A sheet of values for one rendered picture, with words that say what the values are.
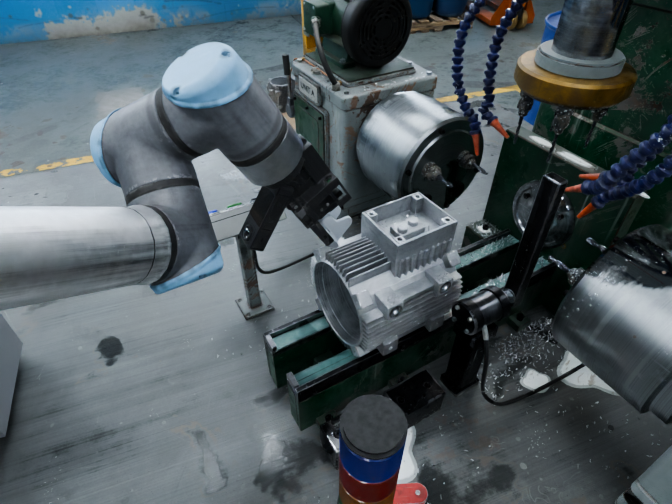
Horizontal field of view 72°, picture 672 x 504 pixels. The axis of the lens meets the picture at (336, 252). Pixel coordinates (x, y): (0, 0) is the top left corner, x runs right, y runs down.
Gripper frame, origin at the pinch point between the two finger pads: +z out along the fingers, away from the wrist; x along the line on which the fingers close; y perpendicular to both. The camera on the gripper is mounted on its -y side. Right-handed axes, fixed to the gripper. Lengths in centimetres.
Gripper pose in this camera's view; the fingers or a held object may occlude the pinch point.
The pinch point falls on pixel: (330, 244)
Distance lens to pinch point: 78.1
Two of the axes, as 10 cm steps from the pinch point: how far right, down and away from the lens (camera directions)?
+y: 7.5, -6.6, -0.1
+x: -5.0, -5.7, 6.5
